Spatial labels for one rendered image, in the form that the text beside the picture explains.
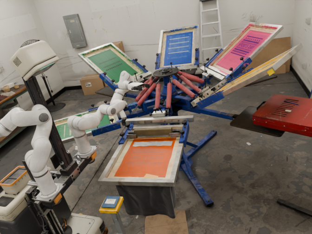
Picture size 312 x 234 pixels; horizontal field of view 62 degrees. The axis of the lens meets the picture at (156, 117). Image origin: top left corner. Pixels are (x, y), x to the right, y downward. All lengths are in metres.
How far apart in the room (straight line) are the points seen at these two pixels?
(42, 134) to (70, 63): 5.84
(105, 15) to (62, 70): 2.04
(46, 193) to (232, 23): 5.19
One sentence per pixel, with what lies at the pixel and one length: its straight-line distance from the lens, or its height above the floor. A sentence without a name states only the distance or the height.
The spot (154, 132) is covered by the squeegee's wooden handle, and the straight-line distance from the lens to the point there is 2.33.
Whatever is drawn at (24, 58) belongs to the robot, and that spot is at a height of 1.98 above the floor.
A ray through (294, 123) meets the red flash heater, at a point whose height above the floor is 1.10.
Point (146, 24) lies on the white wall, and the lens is 6.34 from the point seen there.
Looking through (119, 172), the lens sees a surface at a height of 0.95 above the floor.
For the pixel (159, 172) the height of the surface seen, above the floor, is 0.95.
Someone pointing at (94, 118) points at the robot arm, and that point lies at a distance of 1.97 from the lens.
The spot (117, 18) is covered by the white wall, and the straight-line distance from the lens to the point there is 6.54.
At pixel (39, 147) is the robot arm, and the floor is 1.51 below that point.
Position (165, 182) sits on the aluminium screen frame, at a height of 0.99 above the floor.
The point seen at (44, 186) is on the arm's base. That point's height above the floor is 1.22.
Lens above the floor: 2.20
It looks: 27 degrees down
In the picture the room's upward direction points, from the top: 12 degrees counter-clockwise
